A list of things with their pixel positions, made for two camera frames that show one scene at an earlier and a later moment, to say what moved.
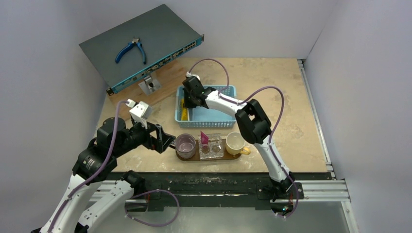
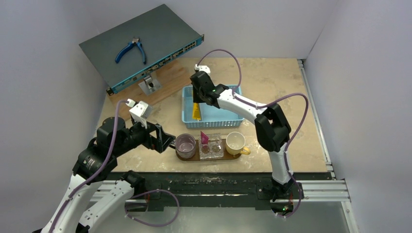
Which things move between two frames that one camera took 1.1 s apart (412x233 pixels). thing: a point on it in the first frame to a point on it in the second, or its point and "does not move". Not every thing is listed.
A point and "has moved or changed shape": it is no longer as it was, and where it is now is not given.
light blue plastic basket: (201, 117) has moved or changed shape
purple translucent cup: (185, 146) does not move
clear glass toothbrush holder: (211, 146) does not move
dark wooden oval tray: (197, 157) does not move
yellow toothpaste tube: (184, 111) to (196, 112)
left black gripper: (163, 139) does not move
